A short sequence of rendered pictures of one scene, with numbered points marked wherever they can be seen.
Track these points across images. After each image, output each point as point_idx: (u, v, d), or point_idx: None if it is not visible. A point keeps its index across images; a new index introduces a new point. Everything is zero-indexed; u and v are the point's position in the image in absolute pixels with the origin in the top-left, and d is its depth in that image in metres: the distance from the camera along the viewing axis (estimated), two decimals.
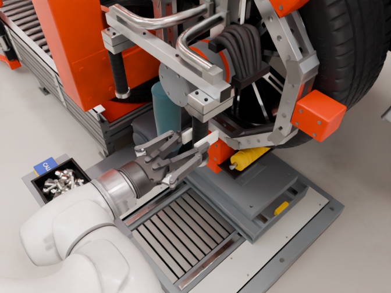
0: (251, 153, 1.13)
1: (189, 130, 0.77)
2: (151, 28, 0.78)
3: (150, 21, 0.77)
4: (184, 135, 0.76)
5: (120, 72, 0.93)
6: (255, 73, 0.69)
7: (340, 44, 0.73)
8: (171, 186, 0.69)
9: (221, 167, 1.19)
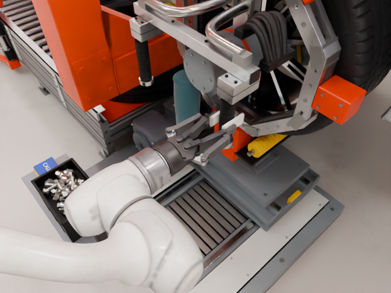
0: (268, 140, 1.17)
1: (216, 113, 0.81)
2: (180, 16, 0.82)
3: (179, 9, 0.81)
4: (212, 118, 0.80)
5: (145, 60, 0.97)
6: (281, 57, 0.73)
7: (362, 30, 0.76)
8: (202, 164, 0.72)
9: (238, 155, 1.23)
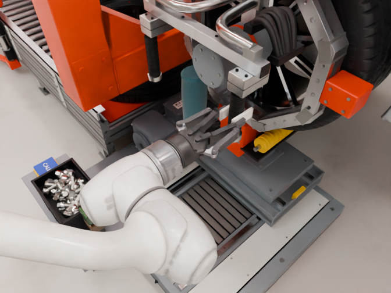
0: (274, 136, 1.19)
1: (226, 107, 0.82)
2: (190, 12, 0.83)
3: (189, 5, 0.82)
4: (221, 111, 0.81)
5: (154, 56, 0.98)
6: (291, 52, 0.74)
7: (369, 25, 0.78)
8: (213, 157, 0.74)
9: (245, 150, 1.25)
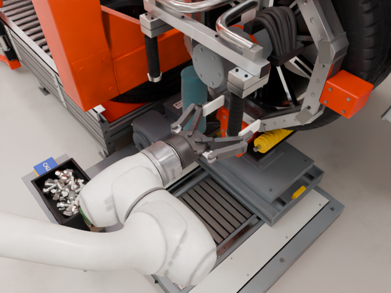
0: (274, 136, 1.19)
1: (209, 103, 0.84)
2: (190, 12, 0.83)
3: (189, 5, 0.82)
4: (205, 107, 0.83)
5: (154, 56, 0.98)
6: (291, 52, 0.74)
7: (369, 25, 0.78)
8: (208, 161, 0.73)
9: None
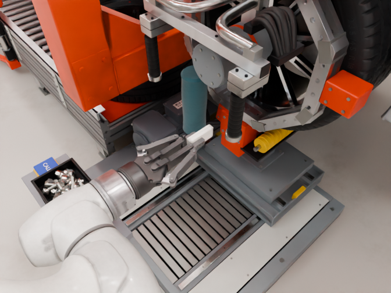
0: (274, 136, 1.19)
1: (194, 134, 0.76)
2: (190, 12, 0.83)
3: (189, 5, 0.82)
4: (189, 139, 0.75)
5: (154, 56, 0.98)
6: (291, 52, 0.74)
7: (369, 25, 0.78)
8: (171, 185, 0.69)
9: (245, 150, 1.25)
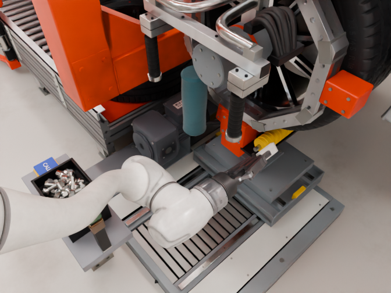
0: (274, 136, 1.19)
1: (260, 150, 1.00)
2: (190, 12, 0.83)
3: (189, 5, 0.82)
4: (258, 154, 0.99)
5: (154, 56, 0.98)
6: (291, 52, 0.74)
7: (369, 25, 0.78)
8: (249, 176, 0.89)
9: (245, 150, 1.25)
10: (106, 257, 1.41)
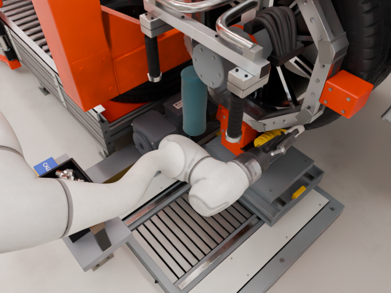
0: (274, 136, 1.19)
1: (289, 129, 1.06)
2: (190, 12, 0.83)
3: (189, 5, 0.82)
4: (286, 132, 1.05)
5: (154, 56, 0.98)
6: (291, 52, 0.74)
7: (369, 25, 0.78)
8: (281, 150, 0.95)
9: (245, 150, 1.25)
10: (106, 257, 1.41)
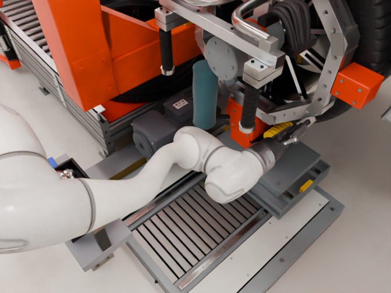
0: (283, 129, 1.21)
1: (301, 120, 1.08)
2: (205, 5, 0.86)
3: None
4: (298, 122, 1.07)
5: (168, 49, 1.01)
6: (305, 43, 0.77)
7: (380, 17, 0.80)
8: (295, 140, 0.97)
9: None
10: (106, 257, 1.41)
